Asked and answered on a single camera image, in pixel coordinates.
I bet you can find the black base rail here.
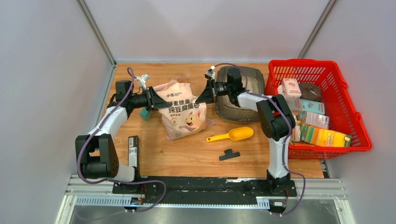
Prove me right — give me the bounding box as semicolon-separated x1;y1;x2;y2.
112;176;297;213

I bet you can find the pink white carton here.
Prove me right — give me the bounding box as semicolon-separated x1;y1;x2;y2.
277;78;302;98

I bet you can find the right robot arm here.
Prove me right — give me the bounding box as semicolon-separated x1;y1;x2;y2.
196;66;296;196

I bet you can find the yellow plastic scoop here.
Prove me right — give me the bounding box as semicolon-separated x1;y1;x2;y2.
206;127;254;143

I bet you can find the teal pink box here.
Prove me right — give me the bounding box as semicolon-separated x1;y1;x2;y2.
285;98;325;115

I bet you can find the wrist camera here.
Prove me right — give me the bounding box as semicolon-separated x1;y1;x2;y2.
136;74;150;90
205;66;216;80

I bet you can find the yellow sponge pack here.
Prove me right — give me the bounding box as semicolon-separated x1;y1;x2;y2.
300;124;352;147

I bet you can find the black flat box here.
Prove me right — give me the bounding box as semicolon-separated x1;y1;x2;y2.
128;135;140;169

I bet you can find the brown round container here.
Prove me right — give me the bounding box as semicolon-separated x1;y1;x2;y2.
299;82;322;102

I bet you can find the red plastic basket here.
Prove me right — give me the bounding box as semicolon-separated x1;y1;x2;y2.
265;59;372;160

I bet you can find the grey litter box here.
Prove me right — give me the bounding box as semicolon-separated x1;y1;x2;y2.
215;66;265;123

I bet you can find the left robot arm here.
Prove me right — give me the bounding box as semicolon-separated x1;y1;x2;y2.
75;80;170;194

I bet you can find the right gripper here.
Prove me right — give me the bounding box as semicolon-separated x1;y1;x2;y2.
196;77;233;103

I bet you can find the white patterned box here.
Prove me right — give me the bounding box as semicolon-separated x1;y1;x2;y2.
297;111;330;129

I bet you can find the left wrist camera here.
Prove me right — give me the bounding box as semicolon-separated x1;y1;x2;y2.
136;74;150;90

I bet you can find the black bag clip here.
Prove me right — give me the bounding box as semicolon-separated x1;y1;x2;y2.
219;149;240;161

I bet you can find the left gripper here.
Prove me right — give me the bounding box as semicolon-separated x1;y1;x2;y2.
128;86;170;112

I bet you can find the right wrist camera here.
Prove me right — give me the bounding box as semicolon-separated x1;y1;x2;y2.
205;66;216;80

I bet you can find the pink cat litter bag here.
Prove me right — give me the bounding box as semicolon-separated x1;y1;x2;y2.
154;74;215;140

